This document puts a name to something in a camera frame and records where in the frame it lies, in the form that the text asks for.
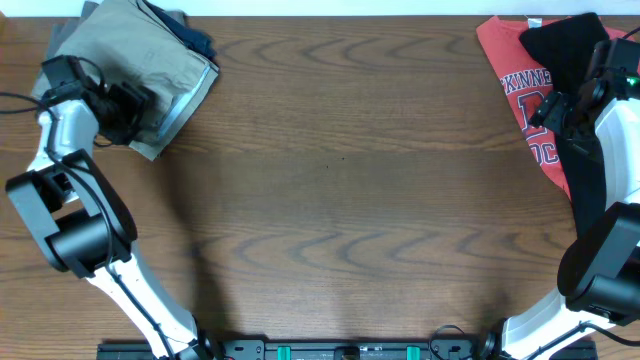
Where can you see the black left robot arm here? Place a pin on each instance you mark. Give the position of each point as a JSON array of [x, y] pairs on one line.
[[76, 218]]

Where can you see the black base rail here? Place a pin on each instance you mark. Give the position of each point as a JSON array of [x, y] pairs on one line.
[[442, 348]]

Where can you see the folded navy blue shorts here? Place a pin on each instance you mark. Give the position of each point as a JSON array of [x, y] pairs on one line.
[[194, 40]]

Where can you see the red printed t-shirt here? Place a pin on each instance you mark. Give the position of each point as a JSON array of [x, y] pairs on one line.
[[526, 83]]

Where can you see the folded grey garment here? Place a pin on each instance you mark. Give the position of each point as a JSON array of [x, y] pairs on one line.
[[61, 32]]

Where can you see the khaki shorts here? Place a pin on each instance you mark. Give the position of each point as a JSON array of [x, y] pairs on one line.
[[128, 42]]

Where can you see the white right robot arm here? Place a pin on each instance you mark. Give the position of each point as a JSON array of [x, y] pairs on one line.
[[597, 286]]

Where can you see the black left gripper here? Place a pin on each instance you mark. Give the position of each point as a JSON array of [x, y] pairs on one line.
[[135, 100]]

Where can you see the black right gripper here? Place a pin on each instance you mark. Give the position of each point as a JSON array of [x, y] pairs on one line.
[[553, 112]]

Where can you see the black garment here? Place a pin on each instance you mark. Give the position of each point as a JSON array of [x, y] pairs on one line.
[[565, 48]]

